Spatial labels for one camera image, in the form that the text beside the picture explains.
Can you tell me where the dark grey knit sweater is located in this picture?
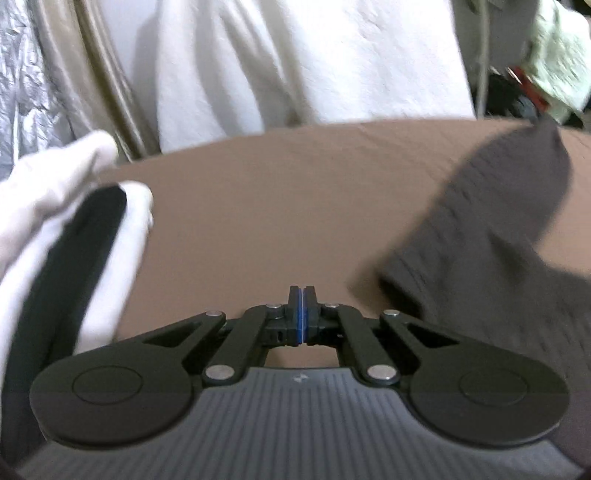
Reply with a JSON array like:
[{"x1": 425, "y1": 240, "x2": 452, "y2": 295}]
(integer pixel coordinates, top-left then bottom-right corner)
[{"x1": 349, "y1": 117, "x2": 590, "y2": 465}]

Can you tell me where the black folded garment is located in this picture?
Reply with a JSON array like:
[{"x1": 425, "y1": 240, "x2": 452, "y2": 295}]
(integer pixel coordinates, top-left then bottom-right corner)
[{"x1": 1, "y1": 185, "x2": 127, "y2": 466}]

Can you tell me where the brown bed sheet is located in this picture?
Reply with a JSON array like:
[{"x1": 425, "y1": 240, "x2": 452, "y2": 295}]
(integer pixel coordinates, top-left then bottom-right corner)
[{"x1": 101, "y1": 120, "x2": 520, "y2": 339}]

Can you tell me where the crumpled silver foil curtain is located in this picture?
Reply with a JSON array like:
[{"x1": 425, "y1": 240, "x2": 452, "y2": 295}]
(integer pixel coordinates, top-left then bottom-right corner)
[{"x1": 0, "y1": 1, "x2": 74, "y2": 179}]

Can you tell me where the white cloth draped chair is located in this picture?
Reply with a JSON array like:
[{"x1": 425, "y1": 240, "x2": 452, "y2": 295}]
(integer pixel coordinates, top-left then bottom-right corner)
[{"x1": 101, "y1": 1, "x2": 474, "y2": 152}]

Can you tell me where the pale green hanging garment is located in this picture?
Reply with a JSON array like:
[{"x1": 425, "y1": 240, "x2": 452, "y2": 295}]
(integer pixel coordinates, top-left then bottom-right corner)
[{"x1": 523, "y1": 1, "x2": 590, "y2": 123}]

